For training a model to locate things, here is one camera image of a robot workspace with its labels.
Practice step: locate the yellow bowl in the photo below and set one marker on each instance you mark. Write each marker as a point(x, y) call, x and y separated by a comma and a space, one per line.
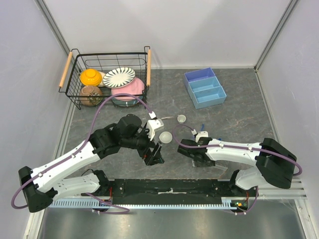
point(91, 77)

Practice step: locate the black wire basket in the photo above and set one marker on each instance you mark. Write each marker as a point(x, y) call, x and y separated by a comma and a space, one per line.
point(77, 62)

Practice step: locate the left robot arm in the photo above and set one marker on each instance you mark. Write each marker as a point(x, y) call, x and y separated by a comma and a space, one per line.
point(43, 185)

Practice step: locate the clear plastic funnel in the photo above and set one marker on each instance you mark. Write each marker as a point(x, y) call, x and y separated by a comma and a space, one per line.
point(172, 109)

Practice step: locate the clear acrylic tube rack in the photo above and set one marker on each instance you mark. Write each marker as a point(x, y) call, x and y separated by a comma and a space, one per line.
point(221, 167)

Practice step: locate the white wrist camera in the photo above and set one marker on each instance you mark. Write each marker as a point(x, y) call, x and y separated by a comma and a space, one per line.
point(199, 135)
point(153, 125)

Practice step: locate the white dome lid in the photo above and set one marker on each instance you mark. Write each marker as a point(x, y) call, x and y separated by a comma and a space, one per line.
point(165, 137)

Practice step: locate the small white cup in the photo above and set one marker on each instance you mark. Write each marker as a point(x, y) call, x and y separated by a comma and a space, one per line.
point(181, 119)

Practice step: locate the light blue cable duct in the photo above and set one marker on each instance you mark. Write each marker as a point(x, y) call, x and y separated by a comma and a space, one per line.
point(90, 203)

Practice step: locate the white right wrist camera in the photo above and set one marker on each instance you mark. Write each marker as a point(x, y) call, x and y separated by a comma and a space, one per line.
point(199, 135)

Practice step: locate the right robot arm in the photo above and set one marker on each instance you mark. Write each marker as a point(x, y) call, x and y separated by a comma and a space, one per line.
point(268, 161)

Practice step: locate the pink plate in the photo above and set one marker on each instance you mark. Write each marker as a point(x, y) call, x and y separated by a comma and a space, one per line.
point(136, 87)

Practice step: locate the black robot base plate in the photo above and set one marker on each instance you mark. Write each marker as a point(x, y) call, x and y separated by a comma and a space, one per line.
point(172, 191)

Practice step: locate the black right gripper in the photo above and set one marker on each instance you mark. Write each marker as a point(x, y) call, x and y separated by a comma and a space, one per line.
point(206, 163)

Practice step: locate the brown ceramic bowl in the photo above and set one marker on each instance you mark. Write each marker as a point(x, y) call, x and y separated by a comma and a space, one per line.
point(90, 95)

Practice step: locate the cream bowl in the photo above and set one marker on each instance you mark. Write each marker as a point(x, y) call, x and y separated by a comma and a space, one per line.
point(102, 76)

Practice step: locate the striped white plate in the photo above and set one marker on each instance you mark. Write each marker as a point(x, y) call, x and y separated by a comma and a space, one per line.
point(119, 77)

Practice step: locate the light blue front bin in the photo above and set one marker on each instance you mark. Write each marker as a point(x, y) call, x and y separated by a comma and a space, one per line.
point(209, 97)

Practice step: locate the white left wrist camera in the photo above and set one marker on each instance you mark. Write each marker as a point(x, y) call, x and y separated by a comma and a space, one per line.
point(153, 125)

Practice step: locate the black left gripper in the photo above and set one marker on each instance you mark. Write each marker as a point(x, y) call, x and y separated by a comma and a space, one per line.
point(154, 157)

